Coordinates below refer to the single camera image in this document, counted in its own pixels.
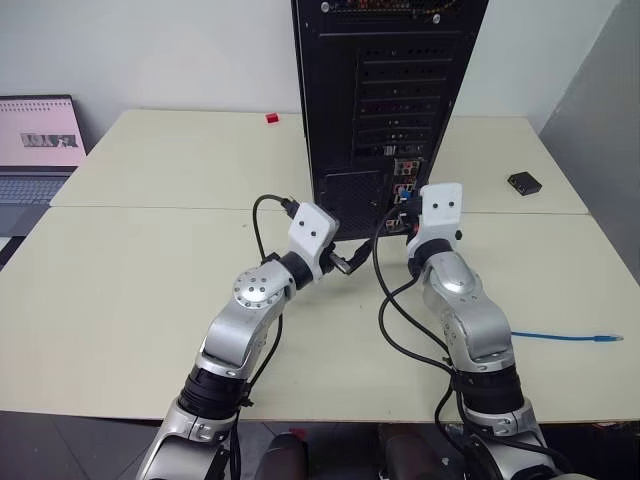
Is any blue ethernet cable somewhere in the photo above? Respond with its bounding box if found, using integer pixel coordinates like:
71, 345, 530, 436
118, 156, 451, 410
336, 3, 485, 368
509, 329, 625, 344

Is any black computer tower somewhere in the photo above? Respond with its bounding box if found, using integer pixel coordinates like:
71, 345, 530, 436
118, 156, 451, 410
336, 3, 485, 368
291, 0, 490, 243

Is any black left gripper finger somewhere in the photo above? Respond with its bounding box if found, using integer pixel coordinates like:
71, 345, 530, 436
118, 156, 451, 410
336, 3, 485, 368
346, 238, 375, 275

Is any dark rounded shape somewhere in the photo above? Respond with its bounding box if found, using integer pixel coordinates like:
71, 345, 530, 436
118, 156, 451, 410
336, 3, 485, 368
383, 423, 443, 480
263, 431, 309, 480

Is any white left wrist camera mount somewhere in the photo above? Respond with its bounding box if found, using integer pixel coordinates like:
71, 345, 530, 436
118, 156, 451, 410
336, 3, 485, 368
288, 201, 341, 279

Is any small black box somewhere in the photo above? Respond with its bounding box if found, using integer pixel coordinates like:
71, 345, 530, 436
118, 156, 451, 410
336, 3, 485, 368
506, 170, 544, 198

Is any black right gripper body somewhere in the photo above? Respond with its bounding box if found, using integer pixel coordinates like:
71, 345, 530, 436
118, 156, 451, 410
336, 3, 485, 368
397, 195, 425, 233

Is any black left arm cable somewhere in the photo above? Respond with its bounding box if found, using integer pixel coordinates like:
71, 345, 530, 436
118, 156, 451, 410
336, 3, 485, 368
230, 193, 302, 480

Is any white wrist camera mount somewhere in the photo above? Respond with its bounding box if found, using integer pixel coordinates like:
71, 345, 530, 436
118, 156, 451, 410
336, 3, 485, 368
406, 182, 464, 251
288, 201, 341, 279

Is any grey open laptop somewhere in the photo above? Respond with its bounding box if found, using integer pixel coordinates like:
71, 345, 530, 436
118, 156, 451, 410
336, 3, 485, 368
0, 94, 89, 237

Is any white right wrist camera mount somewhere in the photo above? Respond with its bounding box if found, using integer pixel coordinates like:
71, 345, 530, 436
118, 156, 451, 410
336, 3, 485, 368
406, 182, 464, 251

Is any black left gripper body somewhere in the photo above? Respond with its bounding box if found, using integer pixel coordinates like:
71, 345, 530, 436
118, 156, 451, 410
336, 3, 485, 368
320, 243, 354, 276

